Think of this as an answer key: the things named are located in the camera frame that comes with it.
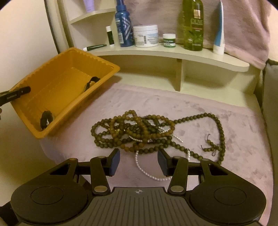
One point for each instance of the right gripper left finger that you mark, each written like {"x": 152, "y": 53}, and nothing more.
{"x": 102, "y": 167}

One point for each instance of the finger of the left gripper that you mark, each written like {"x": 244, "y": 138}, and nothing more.
{"x": 8, "y": 96}

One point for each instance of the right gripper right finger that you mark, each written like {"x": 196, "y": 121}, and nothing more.
{"x": 175, "y": 167}

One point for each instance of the silver wristwatch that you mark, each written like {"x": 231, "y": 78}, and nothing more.
{"x": 46, "y": 119}

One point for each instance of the orange plastic tray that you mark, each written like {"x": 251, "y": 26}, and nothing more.
{"x": 57, "y": 86}

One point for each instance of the black wristwatch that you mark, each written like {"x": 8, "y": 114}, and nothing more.
{"x": 94, "y": 79}

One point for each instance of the dark green small tube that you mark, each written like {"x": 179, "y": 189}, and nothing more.
{"x": 89, "y": 48}

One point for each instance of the cream wooden shelf unit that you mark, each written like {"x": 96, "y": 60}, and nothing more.
{"x": 182, "y": 66}

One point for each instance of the green white lip balm stick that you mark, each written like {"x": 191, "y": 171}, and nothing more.
{"x": 110, "y": 36}

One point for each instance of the lavender tube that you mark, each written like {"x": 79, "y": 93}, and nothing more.
{"x": 89, "y": 5}

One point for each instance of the small green lip salve jar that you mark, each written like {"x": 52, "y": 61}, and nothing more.
{"x": 169, "y": 40}

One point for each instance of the blue white tube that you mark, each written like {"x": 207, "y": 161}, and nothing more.
{"x": 219, "y": 42}

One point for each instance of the blue spray bottle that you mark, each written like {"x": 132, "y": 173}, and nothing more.
{"x": 124, "y": 25}

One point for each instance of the white cream jar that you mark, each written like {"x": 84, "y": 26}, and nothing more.
{"x": 146, "y": 36}

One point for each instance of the green olive spray bottle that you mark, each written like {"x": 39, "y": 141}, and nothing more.
{"x": 193, "y": 24}

